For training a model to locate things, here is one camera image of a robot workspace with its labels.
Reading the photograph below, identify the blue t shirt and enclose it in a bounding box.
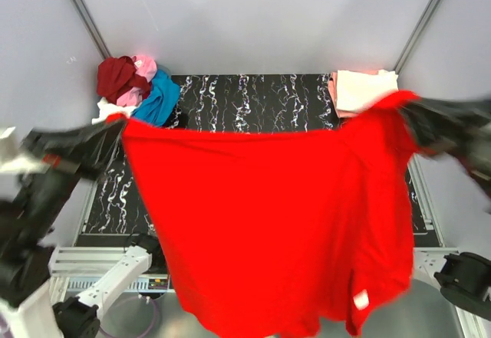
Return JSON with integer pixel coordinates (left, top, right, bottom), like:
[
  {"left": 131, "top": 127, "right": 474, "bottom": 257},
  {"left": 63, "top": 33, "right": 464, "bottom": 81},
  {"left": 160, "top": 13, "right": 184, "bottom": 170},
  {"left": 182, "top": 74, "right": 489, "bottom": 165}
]
[{"left": 131, "top": 70, "right": 180, "bottom": 126}]

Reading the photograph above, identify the folded salmon t shirt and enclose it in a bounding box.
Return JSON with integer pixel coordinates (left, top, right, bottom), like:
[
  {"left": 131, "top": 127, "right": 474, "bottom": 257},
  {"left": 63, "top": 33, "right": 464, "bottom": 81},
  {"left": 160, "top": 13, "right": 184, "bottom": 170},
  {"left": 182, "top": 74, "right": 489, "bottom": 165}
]
[{"left": 328, "top": 70, "right": 379, "bottom": 119}]

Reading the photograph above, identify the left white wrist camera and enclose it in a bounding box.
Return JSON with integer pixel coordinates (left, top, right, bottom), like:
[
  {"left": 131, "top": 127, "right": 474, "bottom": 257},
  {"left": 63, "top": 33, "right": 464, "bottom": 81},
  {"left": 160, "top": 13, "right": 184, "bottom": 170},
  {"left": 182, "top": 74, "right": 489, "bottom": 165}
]
[{"left": 1, "top": 126, "right": 48, "bottom": 175}]

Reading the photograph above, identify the aluminium corner post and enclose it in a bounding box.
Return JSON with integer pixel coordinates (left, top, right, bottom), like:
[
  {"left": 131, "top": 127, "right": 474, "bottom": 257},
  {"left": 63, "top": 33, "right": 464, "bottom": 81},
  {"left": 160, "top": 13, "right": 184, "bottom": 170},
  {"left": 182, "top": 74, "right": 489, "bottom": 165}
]
[
  {"left": 71, "top": 0, "right": 111, "bottom": 59},
  {"left": 394, "top": 0, "right": 443, "bottom": 74}
]

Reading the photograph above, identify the folded white t shirt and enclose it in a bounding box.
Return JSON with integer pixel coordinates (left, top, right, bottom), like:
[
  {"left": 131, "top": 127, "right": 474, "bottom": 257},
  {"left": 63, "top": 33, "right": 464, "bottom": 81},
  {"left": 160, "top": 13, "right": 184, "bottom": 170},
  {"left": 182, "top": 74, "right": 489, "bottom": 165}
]
[{"left": 334, "top": 70, "right": 398, "bottom": 113}]

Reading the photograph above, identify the pink t shirt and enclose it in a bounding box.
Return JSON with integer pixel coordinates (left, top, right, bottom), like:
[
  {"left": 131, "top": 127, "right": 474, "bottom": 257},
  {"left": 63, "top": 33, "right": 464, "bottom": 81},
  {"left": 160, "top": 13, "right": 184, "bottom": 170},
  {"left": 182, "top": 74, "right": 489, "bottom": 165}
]
[{"left": 117, "top": 54, "right": 157, "bottom": 107}]

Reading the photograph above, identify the right aluminium corner post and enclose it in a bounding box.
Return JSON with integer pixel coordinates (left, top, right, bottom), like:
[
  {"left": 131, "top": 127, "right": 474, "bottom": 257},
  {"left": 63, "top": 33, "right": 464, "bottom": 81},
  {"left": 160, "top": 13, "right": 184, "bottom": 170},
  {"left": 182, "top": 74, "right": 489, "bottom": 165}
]
[{"left": 394, "top": 0, "right": 443, "bottom": 74}]

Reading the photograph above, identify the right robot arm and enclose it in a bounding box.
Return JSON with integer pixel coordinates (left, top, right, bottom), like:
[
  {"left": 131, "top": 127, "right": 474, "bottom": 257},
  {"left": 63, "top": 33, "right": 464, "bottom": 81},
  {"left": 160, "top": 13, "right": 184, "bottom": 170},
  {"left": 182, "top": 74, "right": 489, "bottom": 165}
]
[{"left": 399, "top": 98, "right": 490, "bottom": 320}]

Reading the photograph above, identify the dark red t shirt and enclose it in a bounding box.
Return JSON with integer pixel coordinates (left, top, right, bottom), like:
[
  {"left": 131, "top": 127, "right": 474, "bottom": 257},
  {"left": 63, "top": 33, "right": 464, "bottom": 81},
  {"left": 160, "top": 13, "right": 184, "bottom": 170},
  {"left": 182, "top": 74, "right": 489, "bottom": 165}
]
[{"left": 97, "top": 56, "right": 151, "bottom": 104}]

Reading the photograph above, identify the left aluminium corner post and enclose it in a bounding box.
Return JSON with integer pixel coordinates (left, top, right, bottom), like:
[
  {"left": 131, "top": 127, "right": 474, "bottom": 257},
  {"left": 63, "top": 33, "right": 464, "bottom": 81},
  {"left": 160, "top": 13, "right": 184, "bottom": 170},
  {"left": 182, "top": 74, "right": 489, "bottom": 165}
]
[{"left": 71, "top": 0, "right": 111, "bottom": 59}]

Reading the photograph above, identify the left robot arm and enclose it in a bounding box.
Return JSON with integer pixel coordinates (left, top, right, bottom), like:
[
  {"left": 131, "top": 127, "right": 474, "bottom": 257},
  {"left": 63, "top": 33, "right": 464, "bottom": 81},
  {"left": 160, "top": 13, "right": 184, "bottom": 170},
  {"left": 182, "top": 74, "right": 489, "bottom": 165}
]
[{"left": 1, "top": 118, "right": 160, "bottom": 337}]

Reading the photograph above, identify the bright red t shirt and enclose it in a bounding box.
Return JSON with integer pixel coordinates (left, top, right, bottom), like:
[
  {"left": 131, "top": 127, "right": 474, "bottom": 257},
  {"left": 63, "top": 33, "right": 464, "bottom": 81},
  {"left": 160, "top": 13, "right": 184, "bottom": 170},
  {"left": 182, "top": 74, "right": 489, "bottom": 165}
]
[{"left": 122, "top": 90, "right": 417, "bottom": 337}]

